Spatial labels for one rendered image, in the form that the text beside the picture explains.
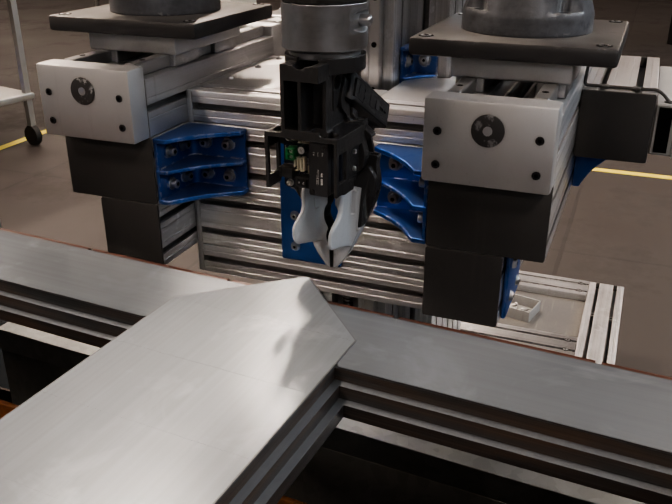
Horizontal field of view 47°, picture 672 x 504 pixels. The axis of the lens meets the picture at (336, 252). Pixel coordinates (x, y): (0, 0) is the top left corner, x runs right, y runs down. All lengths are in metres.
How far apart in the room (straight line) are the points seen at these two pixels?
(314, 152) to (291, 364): 0.18
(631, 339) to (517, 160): 1.69
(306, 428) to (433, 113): 0.38
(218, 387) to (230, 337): 0.07
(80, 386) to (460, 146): 0.44
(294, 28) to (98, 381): 0.32
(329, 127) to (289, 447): 0.28
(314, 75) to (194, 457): 0.32
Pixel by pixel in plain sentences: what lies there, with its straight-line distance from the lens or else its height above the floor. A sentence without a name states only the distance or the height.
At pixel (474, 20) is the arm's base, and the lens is 0.93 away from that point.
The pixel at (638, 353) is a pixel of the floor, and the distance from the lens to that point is 2.40.
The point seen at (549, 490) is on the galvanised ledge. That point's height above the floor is 0.68.
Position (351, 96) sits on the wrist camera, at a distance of 0.71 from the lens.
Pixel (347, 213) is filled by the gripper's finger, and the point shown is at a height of 0.91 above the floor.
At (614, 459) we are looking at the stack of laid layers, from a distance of 0.57.
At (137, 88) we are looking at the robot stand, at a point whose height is 0.97.
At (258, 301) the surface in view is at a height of 0.85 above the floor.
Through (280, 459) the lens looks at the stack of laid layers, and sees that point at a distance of 0.54.
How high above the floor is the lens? 1.18
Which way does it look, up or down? 24 degrees down
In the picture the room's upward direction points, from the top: straight up
